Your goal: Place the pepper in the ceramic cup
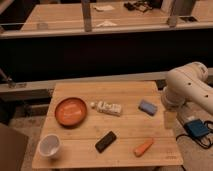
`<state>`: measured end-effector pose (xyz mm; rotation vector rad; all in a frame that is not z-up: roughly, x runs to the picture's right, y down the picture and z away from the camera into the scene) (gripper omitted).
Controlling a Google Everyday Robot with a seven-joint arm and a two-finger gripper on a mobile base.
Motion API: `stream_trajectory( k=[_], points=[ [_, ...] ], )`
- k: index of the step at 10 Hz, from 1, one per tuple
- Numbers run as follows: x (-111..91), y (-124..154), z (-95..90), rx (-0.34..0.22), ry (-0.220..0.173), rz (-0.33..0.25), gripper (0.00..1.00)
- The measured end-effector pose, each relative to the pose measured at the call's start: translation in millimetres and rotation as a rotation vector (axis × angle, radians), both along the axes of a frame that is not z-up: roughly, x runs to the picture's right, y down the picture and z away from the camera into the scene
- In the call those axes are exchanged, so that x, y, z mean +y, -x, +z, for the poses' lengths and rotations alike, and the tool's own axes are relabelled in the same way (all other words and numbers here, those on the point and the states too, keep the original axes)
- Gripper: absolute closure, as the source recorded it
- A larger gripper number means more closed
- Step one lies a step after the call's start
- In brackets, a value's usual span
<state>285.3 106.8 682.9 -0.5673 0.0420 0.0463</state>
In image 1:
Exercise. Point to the black rectangular block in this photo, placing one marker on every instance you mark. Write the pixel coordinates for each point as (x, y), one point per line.
(105, 141)

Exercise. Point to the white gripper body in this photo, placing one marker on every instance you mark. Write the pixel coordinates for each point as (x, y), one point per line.
(169, 118)

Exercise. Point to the metal post right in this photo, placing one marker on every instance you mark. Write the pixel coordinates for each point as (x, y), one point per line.
(178, 8)

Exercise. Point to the white paper sheet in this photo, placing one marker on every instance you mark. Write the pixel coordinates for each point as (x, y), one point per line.
(103, 8)

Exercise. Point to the white paper on bench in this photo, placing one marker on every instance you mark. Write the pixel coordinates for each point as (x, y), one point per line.
(106, 23)

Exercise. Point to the metal post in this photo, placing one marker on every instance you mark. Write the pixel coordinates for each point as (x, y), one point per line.
(86, 15)
(178, 8)

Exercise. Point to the dark tools on bench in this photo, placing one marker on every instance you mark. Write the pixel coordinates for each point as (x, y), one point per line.
(140, 5)

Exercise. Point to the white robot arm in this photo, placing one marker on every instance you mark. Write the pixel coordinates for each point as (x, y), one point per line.
(183, 84)

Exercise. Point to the white tube with label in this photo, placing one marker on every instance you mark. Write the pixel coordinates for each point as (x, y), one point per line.
(107, 108)

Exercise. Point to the metal clamp left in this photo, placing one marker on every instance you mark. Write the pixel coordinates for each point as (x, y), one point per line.
(10, 82)

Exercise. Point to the white ceramic cup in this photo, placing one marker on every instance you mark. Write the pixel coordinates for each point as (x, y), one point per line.
(49, 146)

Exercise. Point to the blue sponge block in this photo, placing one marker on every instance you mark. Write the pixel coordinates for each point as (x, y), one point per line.
(147, 107)

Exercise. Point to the metal post left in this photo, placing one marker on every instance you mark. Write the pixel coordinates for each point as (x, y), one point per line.
(86, 15)

